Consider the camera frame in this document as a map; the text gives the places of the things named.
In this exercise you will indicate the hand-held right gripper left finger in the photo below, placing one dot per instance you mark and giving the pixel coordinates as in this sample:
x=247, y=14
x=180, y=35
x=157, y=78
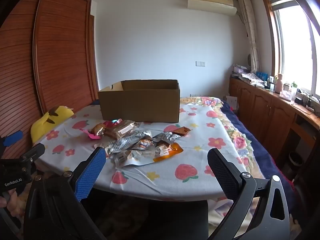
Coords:
x=91, y=173

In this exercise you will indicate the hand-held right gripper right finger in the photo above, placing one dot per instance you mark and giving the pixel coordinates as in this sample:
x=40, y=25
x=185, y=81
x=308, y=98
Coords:
x=223, y=172

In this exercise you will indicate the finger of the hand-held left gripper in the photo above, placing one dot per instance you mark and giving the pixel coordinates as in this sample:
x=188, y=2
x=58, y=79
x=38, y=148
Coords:
x=32, y=153
x=12, y=138

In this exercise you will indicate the pink bread packet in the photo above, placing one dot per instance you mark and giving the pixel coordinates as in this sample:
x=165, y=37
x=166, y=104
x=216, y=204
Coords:
x=98, y=129

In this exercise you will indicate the small orange snack packet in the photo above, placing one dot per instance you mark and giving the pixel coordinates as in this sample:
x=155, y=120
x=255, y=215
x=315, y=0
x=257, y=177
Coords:
x=143, y=145
x=162, y=149

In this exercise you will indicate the brown cardboard box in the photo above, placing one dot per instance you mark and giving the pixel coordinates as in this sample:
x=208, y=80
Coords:
x=140, y=102

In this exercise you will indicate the person's left hand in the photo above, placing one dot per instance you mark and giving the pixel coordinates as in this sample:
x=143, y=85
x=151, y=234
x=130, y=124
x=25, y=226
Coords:
x=8, y=200

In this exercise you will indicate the yellow plush toy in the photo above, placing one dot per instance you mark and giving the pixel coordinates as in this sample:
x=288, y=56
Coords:
x=47, y=123

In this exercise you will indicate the floral bed blanket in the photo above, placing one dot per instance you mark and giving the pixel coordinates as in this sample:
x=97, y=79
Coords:
x=240, y=140

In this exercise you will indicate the dark blue blanket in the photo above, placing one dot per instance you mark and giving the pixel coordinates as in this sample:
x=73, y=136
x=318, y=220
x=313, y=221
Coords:
x=255, y=140

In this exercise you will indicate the long silver snack packet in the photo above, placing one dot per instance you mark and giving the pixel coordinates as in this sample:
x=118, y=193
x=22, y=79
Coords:
x=125, y=142

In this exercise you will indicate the orange translucent snack packet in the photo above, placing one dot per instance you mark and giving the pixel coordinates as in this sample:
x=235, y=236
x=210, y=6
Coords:
x=172, y=152

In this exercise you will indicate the clear bread packet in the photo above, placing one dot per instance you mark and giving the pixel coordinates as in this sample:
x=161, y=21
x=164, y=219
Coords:
x=123, y=128

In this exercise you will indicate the small brown snack packet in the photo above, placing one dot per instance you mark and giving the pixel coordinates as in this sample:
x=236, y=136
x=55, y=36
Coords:
x=181, y=130

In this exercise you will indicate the crumpled silver snack packet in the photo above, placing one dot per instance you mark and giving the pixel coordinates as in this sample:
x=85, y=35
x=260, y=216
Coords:
x=166, y=137

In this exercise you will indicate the white paper carton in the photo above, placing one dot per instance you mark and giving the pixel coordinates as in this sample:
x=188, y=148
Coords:
x=231, y=102

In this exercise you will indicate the low wooden cabinet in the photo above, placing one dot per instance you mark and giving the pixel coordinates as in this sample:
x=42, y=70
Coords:
x=265, y=112

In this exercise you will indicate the dark trash bin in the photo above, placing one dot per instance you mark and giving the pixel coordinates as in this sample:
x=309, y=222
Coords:
x=296, y=161

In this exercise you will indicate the wooden slatted wardrobe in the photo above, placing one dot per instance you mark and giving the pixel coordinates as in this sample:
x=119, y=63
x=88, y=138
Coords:
x=37, y=62

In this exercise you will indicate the tissue box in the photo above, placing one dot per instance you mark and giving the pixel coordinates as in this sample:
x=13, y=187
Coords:
x=285, y=95

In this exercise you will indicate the pile of papers and books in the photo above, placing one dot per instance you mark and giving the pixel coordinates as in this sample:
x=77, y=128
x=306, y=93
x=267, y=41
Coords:
x=246, y=76

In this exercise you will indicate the black desktop device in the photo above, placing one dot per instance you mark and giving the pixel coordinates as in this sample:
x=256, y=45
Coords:
x=299, y=100

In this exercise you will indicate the row of blue bottles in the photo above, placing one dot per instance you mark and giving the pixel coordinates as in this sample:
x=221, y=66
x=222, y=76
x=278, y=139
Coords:
x=262, y=75

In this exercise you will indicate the pink bottle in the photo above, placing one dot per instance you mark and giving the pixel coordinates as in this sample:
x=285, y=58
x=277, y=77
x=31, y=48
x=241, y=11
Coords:
x=278, y=82

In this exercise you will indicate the green-capped bottle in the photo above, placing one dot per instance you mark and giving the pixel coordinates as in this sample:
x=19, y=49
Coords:
x=294, y=90

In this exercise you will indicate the white power strip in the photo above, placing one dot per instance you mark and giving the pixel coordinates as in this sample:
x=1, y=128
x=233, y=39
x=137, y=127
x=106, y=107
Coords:
x=311, y=108

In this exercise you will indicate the patterned beige curtain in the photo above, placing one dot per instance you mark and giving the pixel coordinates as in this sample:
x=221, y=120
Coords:
x=250, y=30

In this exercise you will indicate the wood-framed window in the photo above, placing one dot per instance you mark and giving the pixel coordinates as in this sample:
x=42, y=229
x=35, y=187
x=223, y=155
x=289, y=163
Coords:
x=292, y=42

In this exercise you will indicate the white wall switch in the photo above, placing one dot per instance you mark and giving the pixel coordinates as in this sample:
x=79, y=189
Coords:
x=200, y=63

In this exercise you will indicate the white wall air conditioner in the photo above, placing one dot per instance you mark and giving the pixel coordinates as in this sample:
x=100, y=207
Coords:
x=212, y=3

